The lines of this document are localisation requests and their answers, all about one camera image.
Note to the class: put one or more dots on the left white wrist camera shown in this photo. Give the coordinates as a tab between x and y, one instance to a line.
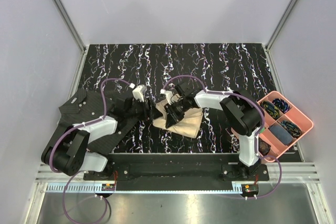
138	91

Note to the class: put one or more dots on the pink divided tray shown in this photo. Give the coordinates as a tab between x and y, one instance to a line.
294	115

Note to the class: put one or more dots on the blue patterned sock roll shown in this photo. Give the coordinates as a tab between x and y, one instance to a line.
281	104

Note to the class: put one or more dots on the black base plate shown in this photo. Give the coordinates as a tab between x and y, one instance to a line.
177	172

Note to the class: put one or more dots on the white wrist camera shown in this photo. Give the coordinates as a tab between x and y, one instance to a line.
138	91
168	95

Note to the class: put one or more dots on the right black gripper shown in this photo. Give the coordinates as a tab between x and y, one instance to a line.
172	117

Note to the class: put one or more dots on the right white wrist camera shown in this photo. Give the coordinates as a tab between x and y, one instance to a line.
168	95

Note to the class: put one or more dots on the brown patterned sock roll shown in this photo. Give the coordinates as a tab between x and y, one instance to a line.
264	148

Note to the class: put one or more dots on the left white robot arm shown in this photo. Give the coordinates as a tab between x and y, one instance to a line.
66	151

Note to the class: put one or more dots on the grey rolled sock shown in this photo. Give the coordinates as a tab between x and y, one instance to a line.
281	134

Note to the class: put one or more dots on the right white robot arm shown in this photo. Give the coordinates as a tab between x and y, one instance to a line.
243	114

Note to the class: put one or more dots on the yellow patterned sock roll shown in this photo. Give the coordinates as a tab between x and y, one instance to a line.
271	109

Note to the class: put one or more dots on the slotted cable duct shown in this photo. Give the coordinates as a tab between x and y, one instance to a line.
81	188

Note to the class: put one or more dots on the beige cloth napkin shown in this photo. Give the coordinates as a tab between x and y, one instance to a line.
189	126

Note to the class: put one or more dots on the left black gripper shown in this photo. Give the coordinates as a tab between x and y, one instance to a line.
147	113

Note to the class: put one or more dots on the teal patterned sock roll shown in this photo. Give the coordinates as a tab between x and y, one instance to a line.
291	128

